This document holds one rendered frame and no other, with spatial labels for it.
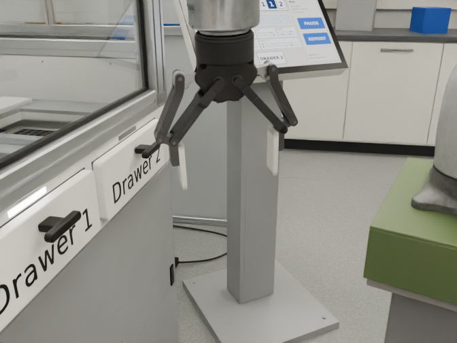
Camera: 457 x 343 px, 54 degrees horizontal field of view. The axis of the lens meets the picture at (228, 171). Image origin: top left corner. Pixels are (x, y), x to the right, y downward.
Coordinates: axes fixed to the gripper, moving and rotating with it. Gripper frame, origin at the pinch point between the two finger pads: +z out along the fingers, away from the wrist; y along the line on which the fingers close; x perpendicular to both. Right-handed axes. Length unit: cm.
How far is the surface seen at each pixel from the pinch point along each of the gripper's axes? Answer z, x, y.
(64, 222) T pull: 2.4, 2.9, 23.4
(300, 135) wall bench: 114, -241, -120
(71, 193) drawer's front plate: 2.8, -5.5, 22.9
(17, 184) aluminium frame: -3.0, 0.4, 28.3
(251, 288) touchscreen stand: 94, -72, -26
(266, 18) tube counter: -6, -85, -35
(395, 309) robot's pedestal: 30.2, 6.1, -29.0
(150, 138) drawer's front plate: 7.7, -32.9, 8.6
